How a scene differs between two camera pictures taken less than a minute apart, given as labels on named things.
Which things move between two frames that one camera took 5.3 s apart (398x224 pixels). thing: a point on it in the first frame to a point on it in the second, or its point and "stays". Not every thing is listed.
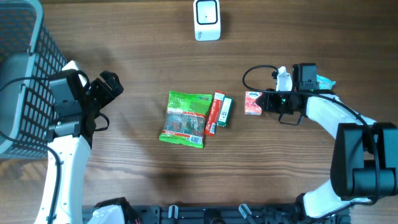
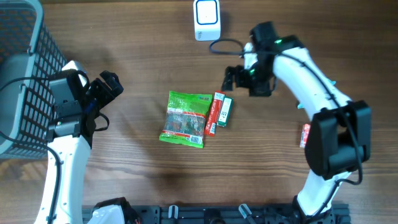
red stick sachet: x=217 y=102 stays
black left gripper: x=107 y=94 stays
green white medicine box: x=225 y=111 stays
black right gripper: x=268 y=102 to x=239 y=71
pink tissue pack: x=250 y=106 to x=305 y=135
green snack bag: x=185 y=118 stays
